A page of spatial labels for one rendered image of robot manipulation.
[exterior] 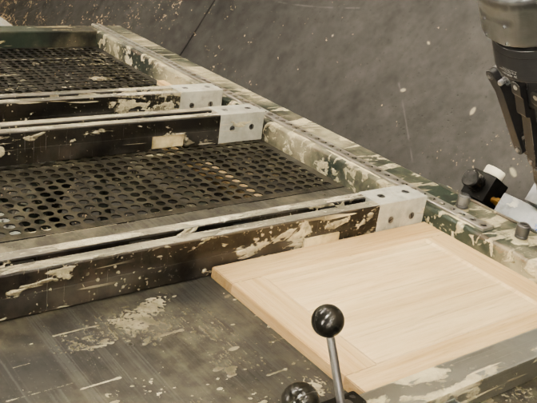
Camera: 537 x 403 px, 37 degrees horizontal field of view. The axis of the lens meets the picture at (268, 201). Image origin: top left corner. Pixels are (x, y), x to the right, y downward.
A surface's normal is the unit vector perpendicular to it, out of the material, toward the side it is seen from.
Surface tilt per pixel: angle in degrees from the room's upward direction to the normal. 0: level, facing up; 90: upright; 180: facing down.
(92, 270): 90
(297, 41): 0
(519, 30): 65
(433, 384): 60
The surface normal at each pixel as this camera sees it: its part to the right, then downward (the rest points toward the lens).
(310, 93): -0.62, -0.35
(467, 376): 0.13, -0.92
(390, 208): 0.59, 0.38
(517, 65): -0.58, 0.68
